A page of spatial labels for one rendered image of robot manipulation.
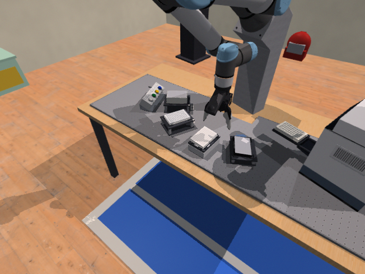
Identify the grey button panel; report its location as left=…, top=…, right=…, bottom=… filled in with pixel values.
left=139, top=82, right=165, bottom=112

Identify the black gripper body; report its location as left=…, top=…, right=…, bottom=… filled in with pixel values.
left=214, top=84, right=233, bottom=112

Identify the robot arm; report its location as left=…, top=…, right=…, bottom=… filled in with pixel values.
left=153, top=0, right=291, bottom=116

